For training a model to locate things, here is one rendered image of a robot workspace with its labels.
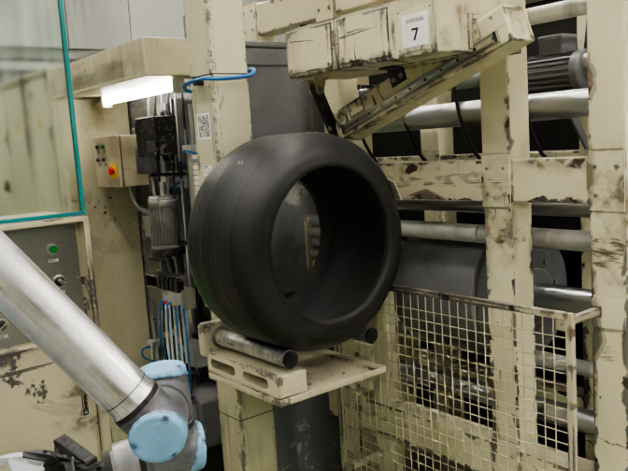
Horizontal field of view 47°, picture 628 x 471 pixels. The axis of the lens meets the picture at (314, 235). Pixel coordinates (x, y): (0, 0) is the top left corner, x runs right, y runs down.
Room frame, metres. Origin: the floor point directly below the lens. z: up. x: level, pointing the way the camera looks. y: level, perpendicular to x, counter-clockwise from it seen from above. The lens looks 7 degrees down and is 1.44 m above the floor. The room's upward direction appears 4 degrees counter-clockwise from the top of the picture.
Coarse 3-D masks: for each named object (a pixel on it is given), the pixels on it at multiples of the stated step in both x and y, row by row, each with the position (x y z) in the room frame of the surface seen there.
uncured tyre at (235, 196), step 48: (288, 144) 1.80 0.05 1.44; (336, 144) 1.87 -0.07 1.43; (240, 192) 1.73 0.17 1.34; (288, 192) 1.75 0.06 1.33; (336, 192) 2.18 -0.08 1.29; (384, 192) 1.95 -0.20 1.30; (192, 240) 1.83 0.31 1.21; (240, 240) 1.69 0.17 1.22; (336, 240) 2.19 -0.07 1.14; (384, 240) 1.97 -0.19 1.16; (240, 288) 1.70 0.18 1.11; (336, 288) 2.14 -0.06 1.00; (384, 288) 1.94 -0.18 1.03; (288, 336) 1.76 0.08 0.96; (336, 336) 1.83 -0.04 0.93
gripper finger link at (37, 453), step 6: (24, 450) 1.21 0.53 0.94; (30, 450) 1.21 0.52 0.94; (36, 450) 1.21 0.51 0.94; (42, 450) 1.22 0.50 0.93; (48, 450) 1.22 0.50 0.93; (24, 456) 1.20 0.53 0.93; (30, 456) 1.20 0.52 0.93; (36, 456) 1.21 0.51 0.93; (42, 456) 1.21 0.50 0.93; (48, 456) 1.21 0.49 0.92; (54, 456) 1.22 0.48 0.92; (60, 456) 1.23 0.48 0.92; (48, 462) 1.21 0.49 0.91; (54, 462) 1.22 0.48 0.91
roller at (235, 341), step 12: (216, 336) 2.02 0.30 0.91; (228, 336) 1.98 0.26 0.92; (240, 336) 1.95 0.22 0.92; (240, 348) 1.92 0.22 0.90; (252, 348) 1.87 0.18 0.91; (264, 348) 1.84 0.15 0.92; (276, 348) 1.81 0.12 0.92; (264, 360) 1.84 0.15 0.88; (276, 360) 1.79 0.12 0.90; (288, 360) 1.76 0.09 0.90
